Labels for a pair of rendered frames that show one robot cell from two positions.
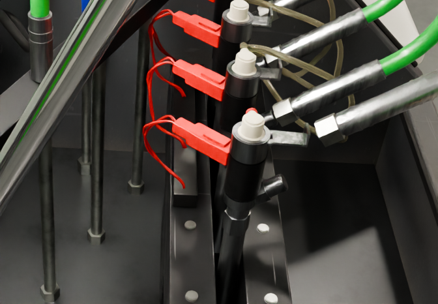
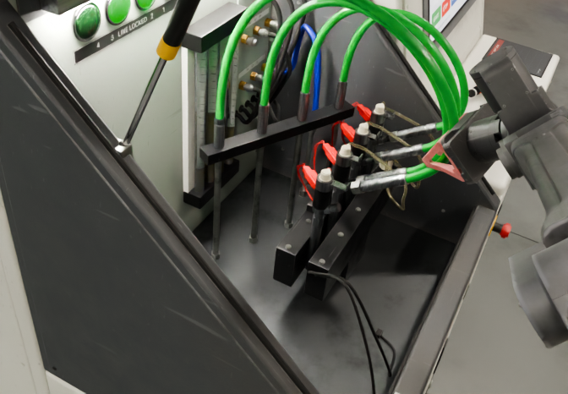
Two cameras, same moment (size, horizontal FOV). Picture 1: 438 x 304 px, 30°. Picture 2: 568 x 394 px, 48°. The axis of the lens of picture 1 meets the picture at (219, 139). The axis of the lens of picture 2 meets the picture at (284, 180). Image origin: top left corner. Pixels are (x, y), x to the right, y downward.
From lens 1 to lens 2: 0.53 m
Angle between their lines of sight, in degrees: 24
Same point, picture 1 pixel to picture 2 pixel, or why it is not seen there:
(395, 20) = (499, 167)
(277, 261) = (336, 249)
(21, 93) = (248, 135)
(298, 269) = (379, 276)
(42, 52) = (261, 120)
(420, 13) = not seen: outside the picture
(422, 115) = (479, 221)
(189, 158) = not seen: hidden behind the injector
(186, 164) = not seen: hidden behind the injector
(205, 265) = (303, 238)
